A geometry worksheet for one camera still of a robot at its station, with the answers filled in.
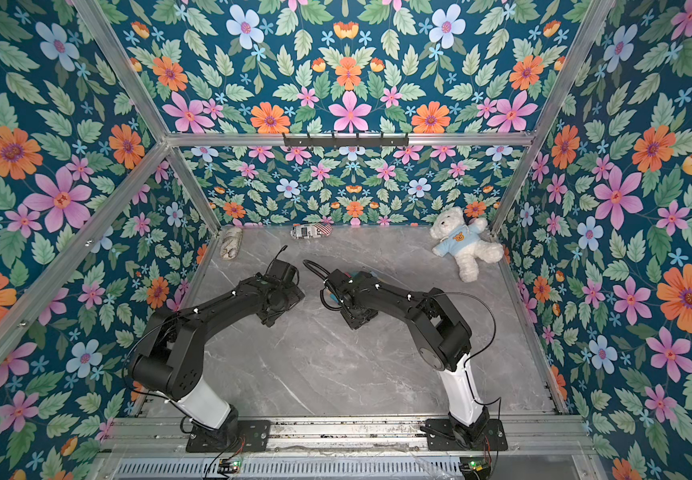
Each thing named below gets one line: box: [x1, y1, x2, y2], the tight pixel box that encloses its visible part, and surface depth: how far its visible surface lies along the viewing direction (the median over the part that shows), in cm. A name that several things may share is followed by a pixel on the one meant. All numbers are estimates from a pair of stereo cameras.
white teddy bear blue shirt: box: [430, 206, 504, 282], surface depth 107 cm
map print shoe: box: [220, 226, 243, 261], surface depth 113 cm
